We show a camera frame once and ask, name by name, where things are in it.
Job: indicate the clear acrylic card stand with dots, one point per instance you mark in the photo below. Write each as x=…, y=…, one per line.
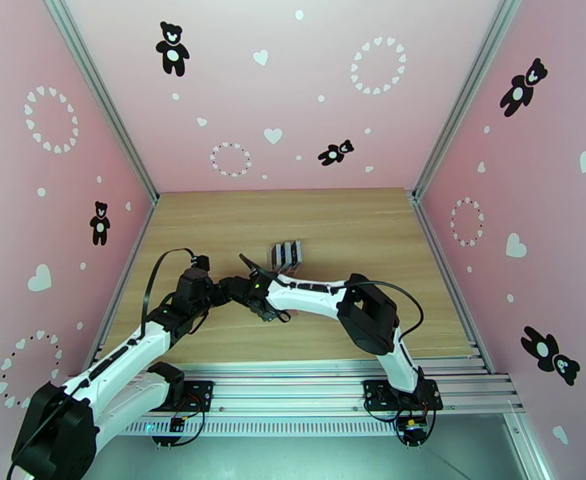
x=285, y=253

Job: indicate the aluminium frame post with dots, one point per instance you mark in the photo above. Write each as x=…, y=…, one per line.
x=102, y=98
x=465, y=98

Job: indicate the small circuit board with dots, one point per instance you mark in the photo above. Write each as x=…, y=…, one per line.
x=413, y=427
x=177, y=424

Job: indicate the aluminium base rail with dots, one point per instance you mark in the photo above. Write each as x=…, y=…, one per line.
x=292, y=388

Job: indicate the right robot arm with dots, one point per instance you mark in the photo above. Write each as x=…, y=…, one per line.
x=312, y=293

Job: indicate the aluminium side rail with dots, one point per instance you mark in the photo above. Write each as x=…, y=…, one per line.
x=132, y=243
x=447, y=273

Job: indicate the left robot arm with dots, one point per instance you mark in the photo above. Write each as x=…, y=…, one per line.
x=122, y=358

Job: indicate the perforated metal strip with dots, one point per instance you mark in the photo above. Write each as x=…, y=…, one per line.
x=272, y=427

